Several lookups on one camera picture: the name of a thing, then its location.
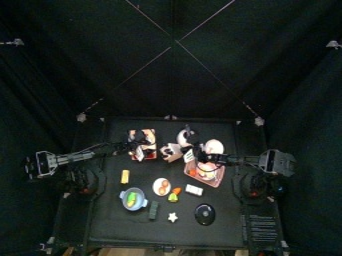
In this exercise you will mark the small white round plate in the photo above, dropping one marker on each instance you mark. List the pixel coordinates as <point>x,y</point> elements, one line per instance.
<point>157,187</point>

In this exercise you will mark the printed label sheet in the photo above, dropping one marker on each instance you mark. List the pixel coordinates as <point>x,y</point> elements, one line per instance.
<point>262,228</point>

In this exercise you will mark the white star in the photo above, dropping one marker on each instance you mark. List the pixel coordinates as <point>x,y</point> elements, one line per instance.
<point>172,217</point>

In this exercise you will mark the red snack box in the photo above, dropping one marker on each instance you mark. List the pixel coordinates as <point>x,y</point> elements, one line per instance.
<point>147,151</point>

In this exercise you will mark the black round disc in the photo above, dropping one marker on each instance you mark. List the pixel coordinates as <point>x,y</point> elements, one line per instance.
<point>204,214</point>

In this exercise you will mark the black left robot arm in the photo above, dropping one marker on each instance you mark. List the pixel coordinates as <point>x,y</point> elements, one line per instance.
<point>71,156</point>

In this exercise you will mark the small orange toy food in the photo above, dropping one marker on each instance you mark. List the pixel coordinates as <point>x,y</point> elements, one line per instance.
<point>192,172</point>

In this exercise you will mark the orange carrot piece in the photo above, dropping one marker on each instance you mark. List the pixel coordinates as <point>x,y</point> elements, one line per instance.
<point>176,190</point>

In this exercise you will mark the metal table clamp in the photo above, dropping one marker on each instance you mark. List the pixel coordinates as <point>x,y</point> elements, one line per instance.
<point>44,247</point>

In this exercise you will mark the pink rectangular tray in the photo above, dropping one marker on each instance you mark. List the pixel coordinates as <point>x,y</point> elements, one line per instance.
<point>212,178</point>

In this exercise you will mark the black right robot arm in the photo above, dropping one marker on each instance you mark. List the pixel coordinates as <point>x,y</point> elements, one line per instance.
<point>248,160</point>

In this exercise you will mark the dark green block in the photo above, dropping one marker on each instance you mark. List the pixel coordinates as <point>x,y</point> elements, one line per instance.
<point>153,210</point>

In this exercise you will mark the white plate with fried egg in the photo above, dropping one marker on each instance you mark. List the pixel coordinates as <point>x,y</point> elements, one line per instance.
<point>207,172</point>

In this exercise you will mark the white cube with black letter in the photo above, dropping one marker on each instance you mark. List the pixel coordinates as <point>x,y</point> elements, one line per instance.
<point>171,152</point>

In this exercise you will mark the yellow block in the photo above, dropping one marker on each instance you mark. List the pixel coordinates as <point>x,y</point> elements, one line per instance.
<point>124,176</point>

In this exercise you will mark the brown eggshell half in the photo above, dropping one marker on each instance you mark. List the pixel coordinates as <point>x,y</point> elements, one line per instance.
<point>164,183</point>
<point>161,191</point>

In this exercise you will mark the green yellow toy vegetable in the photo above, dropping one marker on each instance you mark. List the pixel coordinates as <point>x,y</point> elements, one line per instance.
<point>172,198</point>

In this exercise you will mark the white rectangular block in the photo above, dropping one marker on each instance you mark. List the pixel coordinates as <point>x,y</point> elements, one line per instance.
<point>193,190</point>

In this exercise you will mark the white round pan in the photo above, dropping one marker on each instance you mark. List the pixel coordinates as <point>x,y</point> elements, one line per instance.
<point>213,146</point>

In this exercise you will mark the light blue pot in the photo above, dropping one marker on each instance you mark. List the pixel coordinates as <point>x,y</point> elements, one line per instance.
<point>139,202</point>

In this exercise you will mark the metal frame corner bracket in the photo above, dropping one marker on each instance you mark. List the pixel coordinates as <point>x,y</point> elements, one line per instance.
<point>80,117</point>
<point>332,44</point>
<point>17,42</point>
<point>258,121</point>
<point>169,117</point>

